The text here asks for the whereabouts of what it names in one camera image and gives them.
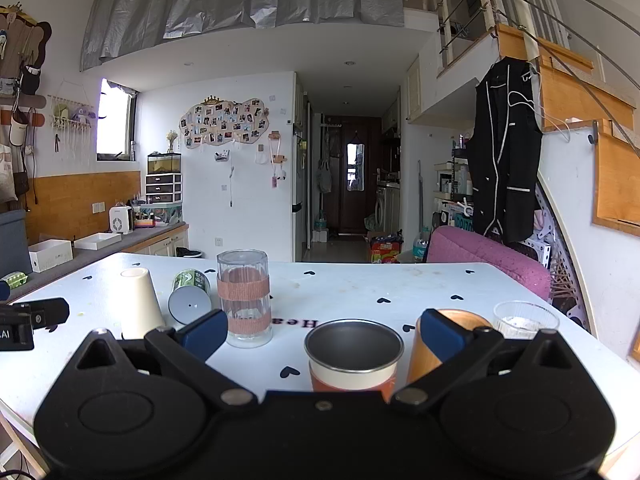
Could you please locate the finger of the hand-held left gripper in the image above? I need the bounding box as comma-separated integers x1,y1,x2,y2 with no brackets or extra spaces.
0,297,70,333

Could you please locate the clear glass with brown band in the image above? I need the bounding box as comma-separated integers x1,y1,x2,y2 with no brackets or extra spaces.
216,249,273,349

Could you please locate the green cup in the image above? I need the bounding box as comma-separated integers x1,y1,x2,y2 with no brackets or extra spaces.
167,269,217,325

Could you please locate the window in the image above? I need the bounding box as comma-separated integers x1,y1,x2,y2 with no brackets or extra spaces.
96,78,138,162

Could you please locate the red cardboard box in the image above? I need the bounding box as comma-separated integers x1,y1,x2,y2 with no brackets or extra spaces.
370,240,405,264

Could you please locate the pink chair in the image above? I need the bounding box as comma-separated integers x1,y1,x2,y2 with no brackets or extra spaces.
426,225,553,303

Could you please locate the metal cup with orange sleeve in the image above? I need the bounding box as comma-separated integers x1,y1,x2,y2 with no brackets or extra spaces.
304,318,405,403

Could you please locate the white countertop appliance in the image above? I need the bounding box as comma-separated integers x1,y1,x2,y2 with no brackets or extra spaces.
108,205,133,235

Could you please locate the black jacket with white trim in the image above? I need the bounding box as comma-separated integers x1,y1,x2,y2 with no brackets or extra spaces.
467,56,543,245

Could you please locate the grey countertop cabinet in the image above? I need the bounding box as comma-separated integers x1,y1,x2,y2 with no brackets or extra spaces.
20,220,191,301

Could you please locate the metal shelf rack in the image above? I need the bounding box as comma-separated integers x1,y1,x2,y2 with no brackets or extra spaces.
432,132,473,231

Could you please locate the macrame wall hanging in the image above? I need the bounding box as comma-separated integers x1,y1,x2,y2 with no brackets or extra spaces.
47,92,96,153

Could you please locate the white tray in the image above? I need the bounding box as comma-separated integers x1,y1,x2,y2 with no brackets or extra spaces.
74,232,122,251

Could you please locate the white box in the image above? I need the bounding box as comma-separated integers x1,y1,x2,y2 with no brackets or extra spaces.
28,239,73,273

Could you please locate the wooden staircase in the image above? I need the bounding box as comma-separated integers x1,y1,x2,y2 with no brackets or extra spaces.
495,22,640,236

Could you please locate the refrigerator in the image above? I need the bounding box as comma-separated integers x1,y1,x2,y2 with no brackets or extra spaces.
291,125,306,261

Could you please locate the hanging tote bag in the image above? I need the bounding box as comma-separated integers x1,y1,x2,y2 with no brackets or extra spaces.
316,157,333,194

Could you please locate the cream cup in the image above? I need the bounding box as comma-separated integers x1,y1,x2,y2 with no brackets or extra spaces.
119,267,166,340

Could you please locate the metal stair railing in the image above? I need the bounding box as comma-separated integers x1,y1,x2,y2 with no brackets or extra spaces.
430,0,640,156

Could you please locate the wall coat rack with bags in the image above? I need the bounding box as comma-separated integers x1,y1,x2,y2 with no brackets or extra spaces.
0,5,53,201

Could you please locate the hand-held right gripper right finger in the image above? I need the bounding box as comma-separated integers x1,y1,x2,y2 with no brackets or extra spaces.
391,308,576,407

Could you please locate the water bottle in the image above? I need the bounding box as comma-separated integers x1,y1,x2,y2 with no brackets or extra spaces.
413,227,431,263

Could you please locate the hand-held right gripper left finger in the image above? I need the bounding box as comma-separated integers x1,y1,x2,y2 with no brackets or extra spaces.
75,309,259,408

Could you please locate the dark blue box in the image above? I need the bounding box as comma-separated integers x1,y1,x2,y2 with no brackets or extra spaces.
0,208,33,278

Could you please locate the cloud-shaped photo board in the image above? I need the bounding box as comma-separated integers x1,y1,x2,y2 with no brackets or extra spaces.
179,95,271,150

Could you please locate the dark wooden door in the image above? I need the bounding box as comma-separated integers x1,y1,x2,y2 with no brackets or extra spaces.
340,116,383,236

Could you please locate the small drawer unit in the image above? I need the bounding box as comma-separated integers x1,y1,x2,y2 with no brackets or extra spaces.
145,173,183,206

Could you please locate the clear plastic cup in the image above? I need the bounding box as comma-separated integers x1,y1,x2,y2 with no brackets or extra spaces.
492,301,561,341

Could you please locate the fish tank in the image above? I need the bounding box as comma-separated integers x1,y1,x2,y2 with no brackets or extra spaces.
146,152,182,176

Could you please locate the washing machine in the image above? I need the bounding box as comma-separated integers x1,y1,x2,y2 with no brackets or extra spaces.
375,185,401,233

